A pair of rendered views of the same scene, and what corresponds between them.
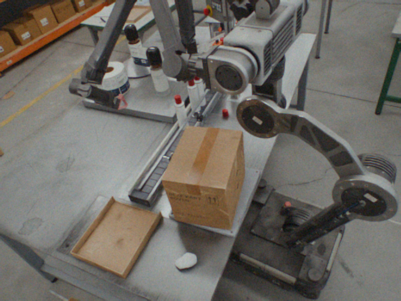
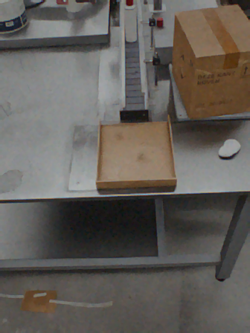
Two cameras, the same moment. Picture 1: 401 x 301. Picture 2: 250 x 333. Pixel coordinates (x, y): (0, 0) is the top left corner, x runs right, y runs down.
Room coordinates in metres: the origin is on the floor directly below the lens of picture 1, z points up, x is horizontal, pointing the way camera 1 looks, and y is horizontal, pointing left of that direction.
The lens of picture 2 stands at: (0.04, 0.85, 1.78)
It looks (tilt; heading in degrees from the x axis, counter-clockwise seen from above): 50 degrees down; 332
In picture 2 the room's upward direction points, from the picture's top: 5 degrees counter-clockwise
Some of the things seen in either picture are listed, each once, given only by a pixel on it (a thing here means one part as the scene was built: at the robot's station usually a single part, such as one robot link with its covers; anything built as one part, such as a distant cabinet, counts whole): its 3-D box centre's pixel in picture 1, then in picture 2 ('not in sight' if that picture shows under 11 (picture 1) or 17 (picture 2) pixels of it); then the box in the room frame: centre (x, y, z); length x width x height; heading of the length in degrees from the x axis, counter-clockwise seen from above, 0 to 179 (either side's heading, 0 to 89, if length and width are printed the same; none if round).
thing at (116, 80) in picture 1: (111, 79); (4, 9); (1.85, 0.48, 0.95); 0.20 x 0.20 x 0.14
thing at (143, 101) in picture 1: (157, 75); (50, 3); (1.96, 0.21, 0.86); 0.80 x 0.67 x 0.05; 148
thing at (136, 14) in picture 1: (133, 14); not in sight; (3.28, 0.41, 0.82); 0.34 x 0.24 x 0.03; 147
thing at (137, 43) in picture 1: (135, 46); not in sight; (2.08, 0.31, 1.04); 0.09 x 0.09 x 0.29
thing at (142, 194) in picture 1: (209, 94); (130, 8); (1.62, -0.11, 0.86); 1.65 x 0.08 x 0.04; 148
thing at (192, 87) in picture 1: (193, 95); not in sight; (1.47, -0.01, 0.98); 0.05 x 0.05 x 0.20
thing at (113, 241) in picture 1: (117, 233); (135, 149); (0.77, 0.41, 0.85); 0.30 x 0.26 x 0.04; 148
